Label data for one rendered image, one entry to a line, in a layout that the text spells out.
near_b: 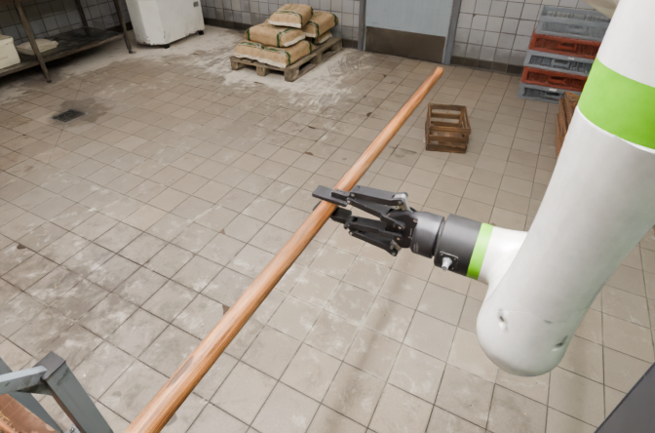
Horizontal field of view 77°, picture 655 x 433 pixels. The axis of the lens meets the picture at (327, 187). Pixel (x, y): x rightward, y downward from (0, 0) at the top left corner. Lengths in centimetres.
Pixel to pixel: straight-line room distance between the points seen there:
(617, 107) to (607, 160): 4
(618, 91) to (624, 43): 4
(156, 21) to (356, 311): 449
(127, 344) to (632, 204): 201
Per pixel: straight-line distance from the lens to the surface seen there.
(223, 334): 57
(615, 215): 44
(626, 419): 105
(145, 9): 566
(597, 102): 41
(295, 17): 457
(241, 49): 470
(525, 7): 486
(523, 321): 54
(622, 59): 39
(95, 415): 110
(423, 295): 218
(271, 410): 184
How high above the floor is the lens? 166
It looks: 36 degrees down
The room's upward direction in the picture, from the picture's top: straight up
